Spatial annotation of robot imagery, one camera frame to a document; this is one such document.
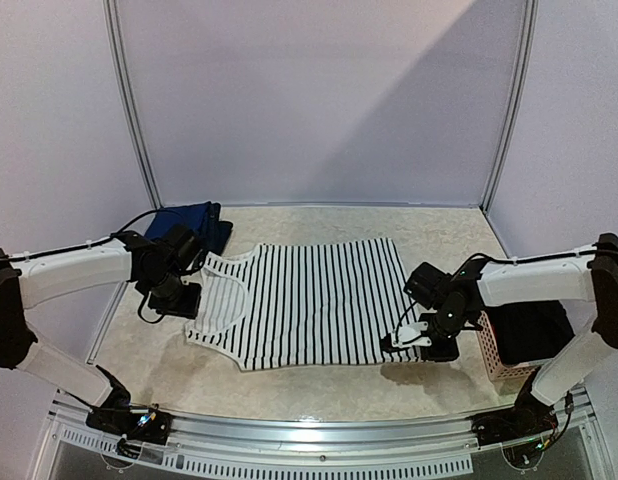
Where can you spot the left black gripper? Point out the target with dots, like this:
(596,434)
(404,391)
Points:
(188,309)

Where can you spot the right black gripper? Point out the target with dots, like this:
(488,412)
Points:
(435,350)

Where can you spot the black white striped tank top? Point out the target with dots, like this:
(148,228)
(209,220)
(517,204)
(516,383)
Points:
(278,306)

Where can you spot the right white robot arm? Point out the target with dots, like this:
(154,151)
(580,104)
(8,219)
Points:
(588,274)

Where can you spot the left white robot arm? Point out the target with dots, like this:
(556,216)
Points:
(157,268)

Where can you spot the pink perforated laundry basket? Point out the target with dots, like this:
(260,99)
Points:
(497,370)

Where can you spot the folded blue garment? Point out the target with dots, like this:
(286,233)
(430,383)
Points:
(203,219)

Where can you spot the black garment in basket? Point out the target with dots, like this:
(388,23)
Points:
(529,331)

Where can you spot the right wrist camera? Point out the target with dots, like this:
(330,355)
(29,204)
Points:
(405,337)

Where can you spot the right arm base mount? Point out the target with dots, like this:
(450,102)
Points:
(527,417)

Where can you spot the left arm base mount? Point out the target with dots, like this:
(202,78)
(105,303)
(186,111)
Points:
(118,416)

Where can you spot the aluminium front rail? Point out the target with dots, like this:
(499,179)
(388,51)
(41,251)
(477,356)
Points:
(207,447)

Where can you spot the left aluminium corner post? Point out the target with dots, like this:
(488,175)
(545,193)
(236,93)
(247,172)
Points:
(128,102)

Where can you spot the aluminium corner post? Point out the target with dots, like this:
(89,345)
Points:
(128,102)
(513,105)

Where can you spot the right aluminium corner post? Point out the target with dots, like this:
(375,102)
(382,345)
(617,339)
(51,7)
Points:
(513,105)

